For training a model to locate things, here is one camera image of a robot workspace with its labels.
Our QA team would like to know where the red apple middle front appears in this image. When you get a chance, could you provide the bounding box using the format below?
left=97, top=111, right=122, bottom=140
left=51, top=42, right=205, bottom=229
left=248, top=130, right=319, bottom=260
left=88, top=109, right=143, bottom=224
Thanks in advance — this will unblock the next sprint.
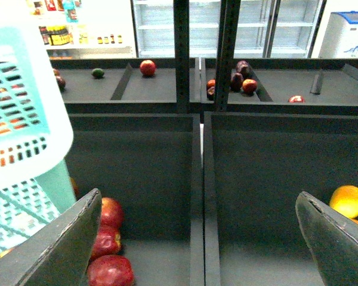
left=90, top=225, right=122, bottom=261

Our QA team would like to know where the green avocado back tray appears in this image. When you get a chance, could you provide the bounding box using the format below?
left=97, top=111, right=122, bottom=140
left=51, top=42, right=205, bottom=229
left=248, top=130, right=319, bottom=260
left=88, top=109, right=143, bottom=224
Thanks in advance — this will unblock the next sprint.
left=91, top=68, right=104, bottom=79

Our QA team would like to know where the black shelf post left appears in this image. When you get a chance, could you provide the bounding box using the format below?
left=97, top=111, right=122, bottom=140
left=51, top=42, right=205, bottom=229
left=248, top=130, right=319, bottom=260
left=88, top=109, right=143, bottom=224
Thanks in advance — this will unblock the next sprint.
left=173, top=0, right=190, bottom=113

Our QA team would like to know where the black shelf post right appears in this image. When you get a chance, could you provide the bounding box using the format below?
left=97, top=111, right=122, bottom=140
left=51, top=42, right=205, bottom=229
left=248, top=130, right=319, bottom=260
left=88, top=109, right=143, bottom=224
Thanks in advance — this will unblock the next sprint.
left=214, top=0, right=241, bottom=112

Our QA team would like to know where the red orange peach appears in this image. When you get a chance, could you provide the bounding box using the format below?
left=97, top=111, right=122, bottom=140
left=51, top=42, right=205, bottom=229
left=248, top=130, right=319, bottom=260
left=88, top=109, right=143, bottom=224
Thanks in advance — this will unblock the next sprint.
left=242, top=79, right=258, bottom=94

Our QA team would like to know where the black back left tray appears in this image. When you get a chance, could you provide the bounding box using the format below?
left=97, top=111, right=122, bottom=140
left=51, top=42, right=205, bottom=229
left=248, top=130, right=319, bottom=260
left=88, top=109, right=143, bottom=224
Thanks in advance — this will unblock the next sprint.
left=51, top=58, right=201, bottom=114

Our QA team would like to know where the yellow mango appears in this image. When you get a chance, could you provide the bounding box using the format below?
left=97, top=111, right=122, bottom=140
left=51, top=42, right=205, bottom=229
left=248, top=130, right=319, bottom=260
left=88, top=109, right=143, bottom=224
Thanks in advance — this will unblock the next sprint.
left=329, top=185, right=358, bottom=219

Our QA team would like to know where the red apple back tray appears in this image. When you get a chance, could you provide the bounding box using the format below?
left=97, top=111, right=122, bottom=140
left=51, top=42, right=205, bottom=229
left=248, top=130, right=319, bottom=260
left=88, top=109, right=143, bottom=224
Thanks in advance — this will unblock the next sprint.
left=140, top=60, right=156, bottom=77

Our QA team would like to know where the store shelf with bottles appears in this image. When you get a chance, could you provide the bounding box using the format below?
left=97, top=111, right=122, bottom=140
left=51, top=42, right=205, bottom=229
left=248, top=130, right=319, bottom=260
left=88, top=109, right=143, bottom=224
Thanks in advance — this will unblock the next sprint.
left=26, top=1, right=138, bottom=60

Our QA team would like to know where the light teal plastic basket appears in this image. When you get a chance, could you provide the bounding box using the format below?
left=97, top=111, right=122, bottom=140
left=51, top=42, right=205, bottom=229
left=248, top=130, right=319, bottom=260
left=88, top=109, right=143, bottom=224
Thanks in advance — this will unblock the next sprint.
left=0, top=20, right=76, bottom=254

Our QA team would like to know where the black tray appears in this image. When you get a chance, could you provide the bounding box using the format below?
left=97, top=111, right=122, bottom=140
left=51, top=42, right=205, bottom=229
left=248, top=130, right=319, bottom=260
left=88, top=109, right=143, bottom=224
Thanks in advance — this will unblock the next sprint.
left=199, top=57, right=358, bottom=116
left=203, top=112, right=358, bottom=285
left=66, top=114, right=205, bottom=285
left=51, top=58, right=201, bottom=114

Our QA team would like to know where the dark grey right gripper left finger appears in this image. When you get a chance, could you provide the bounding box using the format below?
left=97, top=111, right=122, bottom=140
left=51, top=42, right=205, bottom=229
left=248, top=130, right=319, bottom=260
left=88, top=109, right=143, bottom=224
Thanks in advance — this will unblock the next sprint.
left=0, top=189, right=101, bottom=285

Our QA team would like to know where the glass door refrigerator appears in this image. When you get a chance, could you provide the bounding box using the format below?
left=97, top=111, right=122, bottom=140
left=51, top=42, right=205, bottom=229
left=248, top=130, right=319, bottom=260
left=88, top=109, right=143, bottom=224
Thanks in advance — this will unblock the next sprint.
left=131, top=1, right=326, bottom=58

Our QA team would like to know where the red apple lower front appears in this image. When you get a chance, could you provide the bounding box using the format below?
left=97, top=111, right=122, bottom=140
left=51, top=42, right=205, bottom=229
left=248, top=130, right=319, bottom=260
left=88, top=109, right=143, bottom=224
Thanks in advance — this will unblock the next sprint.
left=87, top=254, right=135, bottom=286

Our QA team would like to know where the red apple upper front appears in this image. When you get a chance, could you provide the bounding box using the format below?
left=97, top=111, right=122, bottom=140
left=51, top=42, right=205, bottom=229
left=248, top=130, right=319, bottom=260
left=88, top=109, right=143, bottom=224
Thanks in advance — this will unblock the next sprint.
left=100, top=197, right=124, bottom=229

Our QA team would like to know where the red apple right tray edge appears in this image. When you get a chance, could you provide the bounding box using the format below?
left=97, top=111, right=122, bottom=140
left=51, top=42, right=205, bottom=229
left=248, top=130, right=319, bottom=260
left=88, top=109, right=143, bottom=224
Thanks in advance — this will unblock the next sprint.
left=288, top=95, right=305, bottom=103

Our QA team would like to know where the black front left tray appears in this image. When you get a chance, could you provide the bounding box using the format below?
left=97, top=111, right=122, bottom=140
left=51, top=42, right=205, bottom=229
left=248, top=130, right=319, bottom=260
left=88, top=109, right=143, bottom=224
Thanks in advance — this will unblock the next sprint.
left=66, top=114, right=205, bottom=285

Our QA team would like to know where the red apple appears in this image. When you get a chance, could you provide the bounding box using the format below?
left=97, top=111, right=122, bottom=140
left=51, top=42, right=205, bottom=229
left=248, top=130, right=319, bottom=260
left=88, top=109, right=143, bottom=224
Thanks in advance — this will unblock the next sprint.
left=100, top=197, right=124, bottom=229
left=87, top=254, right=135, bottom=286
left=90, top=225, right=122, bottom=261

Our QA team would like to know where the black shelf post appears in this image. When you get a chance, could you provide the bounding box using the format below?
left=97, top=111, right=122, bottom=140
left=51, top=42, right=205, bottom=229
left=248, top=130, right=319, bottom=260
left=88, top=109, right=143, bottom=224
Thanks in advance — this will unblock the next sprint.
left=173, top=0, right=190, bottom=113
left=214, top=0, right=241, bottom=112

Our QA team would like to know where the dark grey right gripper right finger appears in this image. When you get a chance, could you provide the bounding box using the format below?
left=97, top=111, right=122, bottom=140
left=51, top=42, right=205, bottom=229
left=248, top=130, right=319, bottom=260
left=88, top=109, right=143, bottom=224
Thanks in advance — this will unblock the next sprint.
left=295, top=192, right=358, bottom=285

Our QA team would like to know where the white chest freezer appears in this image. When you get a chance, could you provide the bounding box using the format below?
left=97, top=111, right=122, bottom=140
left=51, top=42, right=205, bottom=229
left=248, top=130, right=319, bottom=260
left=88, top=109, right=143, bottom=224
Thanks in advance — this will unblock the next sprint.
left=319, top=11, right=358, bottom=59

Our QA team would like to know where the black front right tray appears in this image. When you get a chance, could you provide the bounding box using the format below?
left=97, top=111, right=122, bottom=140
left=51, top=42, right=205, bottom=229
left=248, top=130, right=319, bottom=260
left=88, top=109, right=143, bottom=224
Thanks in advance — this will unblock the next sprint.
left=203, top=112, right=358, bottom=285

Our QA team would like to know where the black back right tray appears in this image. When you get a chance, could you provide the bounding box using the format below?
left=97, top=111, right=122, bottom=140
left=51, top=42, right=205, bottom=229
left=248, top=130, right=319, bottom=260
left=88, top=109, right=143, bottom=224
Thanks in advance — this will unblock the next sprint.
left=199, top=57, right=358, bottom=116

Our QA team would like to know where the dark purple fruit pile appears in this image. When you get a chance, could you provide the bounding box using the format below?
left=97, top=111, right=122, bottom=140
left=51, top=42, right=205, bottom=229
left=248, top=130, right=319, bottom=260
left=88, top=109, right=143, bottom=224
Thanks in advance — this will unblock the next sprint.
left=230, top=60, right=251, bottom=92

